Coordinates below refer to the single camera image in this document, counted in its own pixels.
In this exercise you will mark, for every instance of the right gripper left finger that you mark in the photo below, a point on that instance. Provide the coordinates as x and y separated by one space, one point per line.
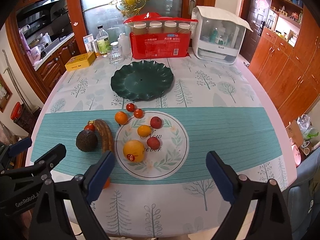
50 219

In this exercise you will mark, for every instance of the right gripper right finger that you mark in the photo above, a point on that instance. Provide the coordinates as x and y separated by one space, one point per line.
271 219

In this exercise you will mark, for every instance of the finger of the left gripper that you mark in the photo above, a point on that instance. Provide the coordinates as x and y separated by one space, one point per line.
20 146
45 163

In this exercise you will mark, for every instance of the orange mandarin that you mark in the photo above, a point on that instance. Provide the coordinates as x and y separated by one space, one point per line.
106 185

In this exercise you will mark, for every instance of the dark avocado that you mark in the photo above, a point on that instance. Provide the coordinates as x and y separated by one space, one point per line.
86 141

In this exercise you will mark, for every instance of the red tomato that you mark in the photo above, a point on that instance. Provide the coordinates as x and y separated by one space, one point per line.
90 126

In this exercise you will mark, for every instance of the overripe brown banana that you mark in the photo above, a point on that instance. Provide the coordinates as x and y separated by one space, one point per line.
105 133

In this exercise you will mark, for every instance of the large yellow orange with sticker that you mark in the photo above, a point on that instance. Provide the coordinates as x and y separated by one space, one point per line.
133 151

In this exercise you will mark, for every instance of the small orange tangerine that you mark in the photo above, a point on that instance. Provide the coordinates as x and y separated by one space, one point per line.
121 118

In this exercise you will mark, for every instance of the small yellow kumquat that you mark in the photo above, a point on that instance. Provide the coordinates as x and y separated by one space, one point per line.
144 131

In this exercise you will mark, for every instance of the red lychee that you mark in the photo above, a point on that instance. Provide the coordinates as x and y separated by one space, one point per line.
153 143
156 122

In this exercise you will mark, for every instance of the tree pattern tablecloth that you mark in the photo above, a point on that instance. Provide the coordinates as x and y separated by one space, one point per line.
165 210

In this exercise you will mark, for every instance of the wooden kitchen cabinet left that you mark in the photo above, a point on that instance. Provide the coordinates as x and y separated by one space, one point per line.
42 41

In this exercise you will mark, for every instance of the teal striped table runner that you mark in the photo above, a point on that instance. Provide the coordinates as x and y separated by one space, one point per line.
243 137

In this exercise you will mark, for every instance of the cherry tomato left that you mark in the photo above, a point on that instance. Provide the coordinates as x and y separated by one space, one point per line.
130 107

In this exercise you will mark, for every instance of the cherry tomato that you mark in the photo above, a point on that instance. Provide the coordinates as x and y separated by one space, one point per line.
130 107
138 113

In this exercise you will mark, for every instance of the cherry tomato right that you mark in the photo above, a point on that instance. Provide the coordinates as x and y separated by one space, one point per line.
138 113

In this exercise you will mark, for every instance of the round white floral placemat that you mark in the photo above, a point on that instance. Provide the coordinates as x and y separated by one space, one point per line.
160 163

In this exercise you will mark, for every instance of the yellow tin box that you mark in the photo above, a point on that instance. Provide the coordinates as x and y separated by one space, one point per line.
80 61

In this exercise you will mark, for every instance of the small silver can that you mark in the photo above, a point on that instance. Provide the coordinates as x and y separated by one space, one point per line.
95 48

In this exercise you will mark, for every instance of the white blue carton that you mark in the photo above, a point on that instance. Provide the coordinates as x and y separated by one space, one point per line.
88 42

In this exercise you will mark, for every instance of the dark green scalloped plate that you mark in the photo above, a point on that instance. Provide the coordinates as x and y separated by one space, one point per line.
143 80

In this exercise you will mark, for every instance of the clear drinking glass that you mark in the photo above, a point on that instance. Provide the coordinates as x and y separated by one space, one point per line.
115 54

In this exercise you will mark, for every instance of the clear bottle green label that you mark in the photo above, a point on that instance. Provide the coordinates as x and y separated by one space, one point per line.
102 41

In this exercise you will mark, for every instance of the white plastic squeeze bottle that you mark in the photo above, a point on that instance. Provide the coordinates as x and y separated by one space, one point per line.
124 41

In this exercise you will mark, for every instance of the wooden cabinet right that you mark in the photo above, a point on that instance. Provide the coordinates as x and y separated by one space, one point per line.
289 74

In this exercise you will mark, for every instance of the red paper cup package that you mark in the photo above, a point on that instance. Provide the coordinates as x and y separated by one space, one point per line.
153 36

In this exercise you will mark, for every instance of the glass sliding door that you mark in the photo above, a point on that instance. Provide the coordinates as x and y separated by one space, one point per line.
111 14

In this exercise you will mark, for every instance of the white dish sterilizer box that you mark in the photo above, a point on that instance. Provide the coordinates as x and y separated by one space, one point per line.
218 35

